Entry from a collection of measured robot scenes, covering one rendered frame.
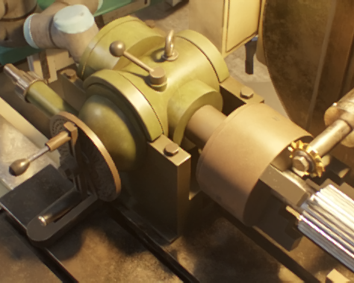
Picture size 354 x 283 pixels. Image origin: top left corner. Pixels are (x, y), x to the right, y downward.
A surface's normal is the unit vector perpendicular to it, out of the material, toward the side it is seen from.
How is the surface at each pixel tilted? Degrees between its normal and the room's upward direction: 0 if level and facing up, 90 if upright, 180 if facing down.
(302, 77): 90
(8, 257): 0
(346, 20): 90
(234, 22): 90
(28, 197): 0
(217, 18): 90
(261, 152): 20
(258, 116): 9
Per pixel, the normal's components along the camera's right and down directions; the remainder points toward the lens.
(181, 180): 0.70, 0.54
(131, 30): 0.11, -0.73
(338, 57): -0.71, 0.53
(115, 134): -0.07, 0.22
